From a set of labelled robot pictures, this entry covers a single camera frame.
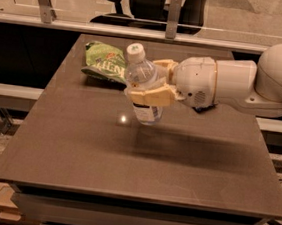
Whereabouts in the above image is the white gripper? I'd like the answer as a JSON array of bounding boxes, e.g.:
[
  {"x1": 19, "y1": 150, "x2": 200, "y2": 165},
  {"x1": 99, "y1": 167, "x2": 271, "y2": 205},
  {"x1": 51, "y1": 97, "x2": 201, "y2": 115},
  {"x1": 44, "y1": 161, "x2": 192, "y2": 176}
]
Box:
[{"x1": 125, "y1": 57, "x2": 217, "y2": 109}]

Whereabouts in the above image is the blue label plastic bottle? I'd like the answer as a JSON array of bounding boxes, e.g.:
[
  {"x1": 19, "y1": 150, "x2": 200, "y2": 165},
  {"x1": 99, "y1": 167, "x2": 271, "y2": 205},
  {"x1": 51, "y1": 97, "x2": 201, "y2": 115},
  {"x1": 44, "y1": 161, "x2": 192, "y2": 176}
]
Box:
[{"x1": 124, "y1": 43, "x2": 163, "y2": 126}]

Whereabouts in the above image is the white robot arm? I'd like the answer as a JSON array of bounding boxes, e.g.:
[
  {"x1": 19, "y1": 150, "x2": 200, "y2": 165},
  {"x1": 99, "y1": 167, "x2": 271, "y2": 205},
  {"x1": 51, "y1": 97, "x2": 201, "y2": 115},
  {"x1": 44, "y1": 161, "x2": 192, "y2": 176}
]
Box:
[{"x1": 126, "y1": 44, "x2": 282, "y2": 118}]

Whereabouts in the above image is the dark blue snack packet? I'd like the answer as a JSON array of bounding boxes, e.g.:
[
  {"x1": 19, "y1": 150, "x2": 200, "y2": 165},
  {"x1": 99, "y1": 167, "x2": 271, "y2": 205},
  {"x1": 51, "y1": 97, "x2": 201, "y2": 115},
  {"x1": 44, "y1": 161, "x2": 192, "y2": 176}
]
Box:
[{"x1": 193, "y1": 105, "x2": 215, "y2": 114}]

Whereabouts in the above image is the green chip bag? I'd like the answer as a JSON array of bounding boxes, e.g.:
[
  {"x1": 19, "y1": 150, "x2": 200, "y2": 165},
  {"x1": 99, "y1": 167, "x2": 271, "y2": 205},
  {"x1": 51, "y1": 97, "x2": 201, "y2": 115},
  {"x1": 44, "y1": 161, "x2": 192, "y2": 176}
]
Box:
[{"x1": 81, "y1": 40, "x2": 126, "y2": 83}]

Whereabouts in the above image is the black office chair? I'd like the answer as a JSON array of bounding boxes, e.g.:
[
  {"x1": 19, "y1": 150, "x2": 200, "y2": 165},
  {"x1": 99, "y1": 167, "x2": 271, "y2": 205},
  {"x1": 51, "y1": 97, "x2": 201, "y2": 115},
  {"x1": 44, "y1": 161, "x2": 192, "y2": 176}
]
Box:
[{"x1": 91, "y1": 0, "x2": 207, "y2": 35}]

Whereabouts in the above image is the grey table drawer unit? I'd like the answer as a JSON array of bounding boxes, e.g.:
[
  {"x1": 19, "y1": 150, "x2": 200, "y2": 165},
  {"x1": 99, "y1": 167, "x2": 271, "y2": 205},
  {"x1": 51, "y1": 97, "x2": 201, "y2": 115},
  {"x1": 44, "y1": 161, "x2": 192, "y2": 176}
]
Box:
[{"x1": 8, "y1": 184, "x2": 270, "y2": 225}]

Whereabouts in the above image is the middle metal bracket post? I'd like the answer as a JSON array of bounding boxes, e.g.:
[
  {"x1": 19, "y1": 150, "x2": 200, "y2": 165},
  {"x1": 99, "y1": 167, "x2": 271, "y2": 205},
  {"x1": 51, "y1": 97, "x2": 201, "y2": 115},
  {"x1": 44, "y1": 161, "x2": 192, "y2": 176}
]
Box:
[{"x1": 165, "y1": 0, "x2": 182, "y2": 39}]

